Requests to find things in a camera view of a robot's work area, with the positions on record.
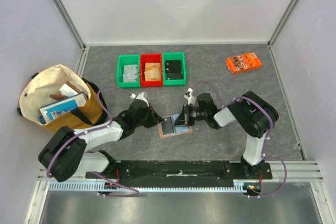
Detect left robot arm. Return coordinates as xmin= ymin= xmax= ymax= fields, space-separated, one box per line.
xmin=38 ymin=100 xmax=163 ymax=183

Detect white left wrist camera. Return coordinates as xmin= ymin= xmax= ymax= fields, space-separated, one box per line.
xmin=130 ymin=92 xmax=148 ymax=102

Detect red plastic bin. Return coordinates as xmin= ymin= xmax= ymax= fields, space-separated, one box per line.
xmin=140 ymin=54 xmax=163 ymax=87

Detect white packet in bag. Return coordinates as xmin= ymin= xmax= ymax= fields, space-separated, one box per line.
xmin=59 ymin=83 xmax=79 ymax=97

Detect right green plastic bin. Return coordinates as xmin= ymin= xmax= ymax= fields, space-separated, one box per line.
xmin=162 ymin=52 xmax=187 ymax=86

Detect cream and tan tote bag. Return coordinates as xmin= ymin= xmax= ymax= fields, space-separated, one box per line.
xmin=18 ymin=64 xmax=107 ymax=133

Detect beige cards in red bin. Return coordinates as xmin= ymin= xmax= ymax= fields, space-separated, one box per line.
xmin=144 ymin=62 xmax=161 ymax=81

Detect tan leather card holder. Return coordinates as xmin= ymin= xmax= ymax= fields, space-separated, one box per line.
xmin=157 ymin=115 xmax=193 ymax=138

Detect orange screw box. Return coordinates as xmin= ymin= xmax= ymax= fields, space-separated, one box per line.
xmin=225 ymin=52 xmax=263 ymax=74

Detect black credit card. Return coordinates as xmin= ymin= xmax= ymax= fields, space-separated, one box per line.
xmin=161 ymin=119 xmax=174 ymax=135

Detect black cards in green bin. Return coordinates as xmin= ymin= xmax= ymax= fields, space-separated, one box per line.
xmin=165 ymin=60 xmax=183 ymax=80

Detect grey cards in green bin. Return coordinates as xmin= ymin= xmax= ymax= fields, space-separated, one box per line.
xmin=122 ymin=65 xmax=138 ymax=82

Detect brown item in bag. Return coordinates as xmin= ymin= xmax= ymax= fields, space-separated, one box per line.
xmin=49 ymin=82 xmax=82 ymax=101

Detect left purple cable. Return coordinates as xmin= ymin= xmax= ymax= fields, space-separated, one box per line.
xmin=46 ymin=86 xmax=141 ymax=198

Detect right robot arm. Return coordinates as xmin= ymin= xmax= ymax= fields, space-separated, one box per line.
xmin=172 ymin=91 xmax=279 ymax=179

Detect blue book in bag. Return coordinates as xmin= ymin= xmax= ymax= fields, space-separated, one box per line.
xmin=39 ymin=93 xmax=87 ymax=124

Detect green plastic bin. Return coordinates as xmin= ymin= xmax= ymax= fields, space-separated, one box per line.
xmin=162 ymin=52 xmax=187 ymax=86
xmin=115 ymin=55 xmax=140 ymax=88

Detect left green plastic bin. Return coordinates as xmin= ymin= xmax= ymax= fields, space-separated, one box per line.
xmin=115 ymin=55 xmax=140 ymax=88

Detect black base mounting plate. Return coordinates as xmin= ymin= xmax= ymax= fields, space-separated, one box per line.
xmin=100 ymin=161 xmax=272 ymax=188

